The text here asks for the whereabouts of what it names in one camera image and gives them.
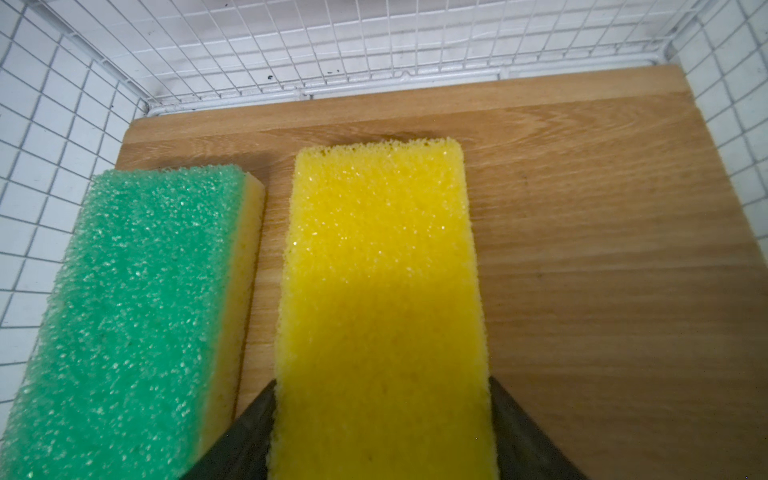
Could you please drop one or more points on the yellow sponge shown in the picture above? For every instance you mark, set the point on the yellow sponge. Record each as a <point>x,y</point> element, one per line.
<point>381,348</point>

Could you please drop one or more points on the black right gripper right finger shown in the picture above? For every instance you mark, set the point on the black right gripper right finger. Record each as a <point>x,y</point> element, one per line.
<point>524,451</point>

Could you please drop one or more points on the bottom wooden shelf board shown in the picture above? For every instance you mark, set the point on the bottom wooden shelf board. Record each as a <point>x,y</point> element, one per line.
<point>625,296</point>

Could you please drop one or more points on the white wire three-tier shelf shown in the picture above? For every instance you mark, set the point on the white wire three-tier shelf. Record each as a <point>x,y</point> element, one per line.
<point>75,74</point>

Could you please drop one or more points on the light green sponge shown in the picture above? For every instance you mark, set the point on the light green sponge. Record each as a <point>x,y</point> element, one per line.
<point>136,369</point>

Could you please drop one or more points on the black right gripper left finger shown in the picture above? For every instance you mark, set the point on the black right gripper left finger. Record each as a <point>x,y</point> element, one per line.
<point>241,452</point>

